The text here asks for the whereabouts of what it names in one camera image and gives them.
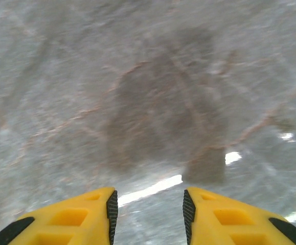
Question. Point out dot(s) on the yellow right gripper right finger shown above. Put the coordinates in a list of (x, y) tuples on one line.
[(206, 229)]

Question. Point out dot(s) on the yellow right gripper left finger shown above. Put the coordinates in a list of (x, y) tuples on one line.
[(43, 227)]

